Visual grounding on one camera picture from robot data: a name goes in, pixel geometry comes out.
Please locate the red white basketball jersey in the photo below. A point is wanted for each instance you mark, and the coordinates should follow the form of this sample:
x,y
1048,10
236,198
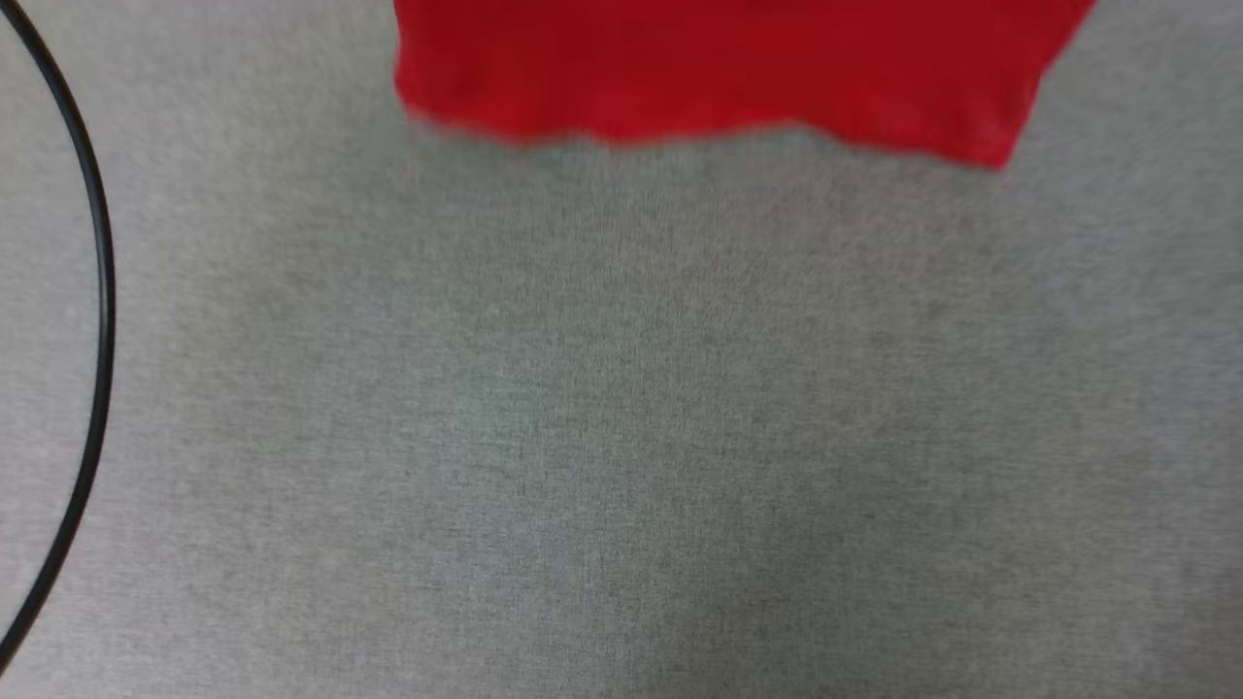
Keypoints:
x,y
728,68

